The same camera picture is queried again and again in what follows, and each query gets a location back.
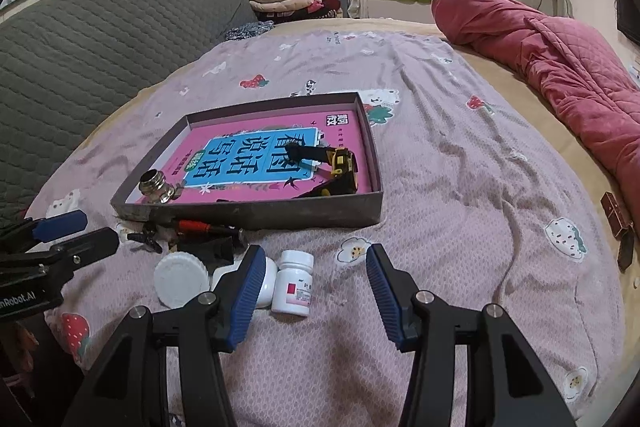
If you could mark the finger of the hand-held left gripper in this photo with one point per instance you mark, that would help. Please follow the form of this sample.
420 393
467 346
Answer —
62 223
90 244

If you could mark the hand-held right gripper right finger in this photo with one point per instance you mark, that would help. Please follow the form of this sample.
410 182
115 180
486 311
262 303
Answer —
382 292

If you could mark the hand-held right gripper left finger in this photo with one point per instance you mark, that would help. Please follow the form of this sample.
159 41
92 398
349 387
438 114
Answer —
245 297

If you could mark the white pill bottle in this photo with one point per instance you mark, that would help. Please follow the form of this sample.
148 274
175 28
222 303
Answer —
292 289

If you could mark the white round lid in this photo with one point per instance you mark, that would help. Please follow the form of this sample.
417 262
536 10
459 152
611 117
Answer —
180 279

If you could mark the grey cardboard box tray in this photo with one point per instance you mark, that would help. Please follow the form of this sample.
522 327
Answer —
250 214

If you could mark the red black pen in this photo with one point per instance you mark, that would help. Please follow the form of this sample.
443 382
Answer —
200 227

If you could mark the white round jar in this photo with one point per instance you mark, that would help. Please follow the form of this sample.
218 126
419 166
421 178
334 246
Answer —
267 282

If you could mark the black metal clip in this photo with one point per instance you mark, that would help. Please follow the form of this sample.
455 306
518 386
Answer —
146 239

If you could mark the silver metal knob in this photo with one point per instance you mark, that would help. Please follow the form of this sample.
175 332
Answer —
152 184

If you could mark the pink printed bedsheet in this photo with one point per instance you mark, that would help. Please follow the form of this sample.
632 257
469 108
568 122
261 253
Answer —
475 207

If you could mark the yellow black tape measure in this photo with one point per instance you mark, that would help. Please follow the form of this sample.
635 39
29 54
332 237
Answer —
342 167

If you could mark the pink book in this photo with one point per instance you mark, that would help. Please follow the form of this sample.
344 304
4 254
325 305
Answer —
345 127

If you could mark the grey quilted headboard cover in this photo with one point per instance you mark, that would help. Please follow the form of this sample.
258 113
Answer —
100 57

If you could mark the dark patterned cloth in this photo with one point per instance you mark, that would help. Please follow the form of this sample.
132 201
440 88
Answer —
250 30

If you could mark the red quilted blanket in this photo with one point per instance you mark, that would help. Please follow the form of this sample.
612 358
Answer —
550 52

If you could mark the black wall television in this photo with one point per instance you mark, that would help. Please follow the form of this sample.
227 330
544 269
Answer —
629 14

